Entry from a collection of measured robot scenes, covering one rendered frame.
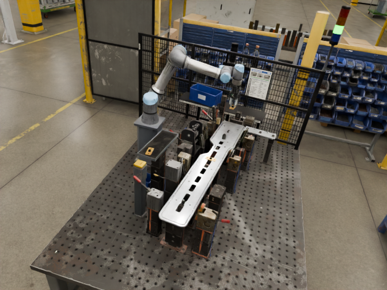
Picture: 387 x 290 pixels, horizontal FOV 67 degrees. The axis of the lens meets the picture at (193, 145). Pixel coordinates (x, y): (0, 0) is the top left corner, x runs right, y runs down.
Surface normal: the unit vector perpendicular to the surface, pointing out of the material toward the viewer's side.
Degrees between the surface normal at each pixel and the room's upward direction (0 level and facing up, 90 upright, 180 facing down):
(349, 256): 0
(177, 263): 0
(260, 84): 90
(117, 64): 89
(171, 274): 0
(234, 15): 90
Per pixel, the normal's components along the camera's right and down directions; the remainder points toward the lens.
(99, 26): -0.29, 0.52
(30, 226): 0.10, -0.83
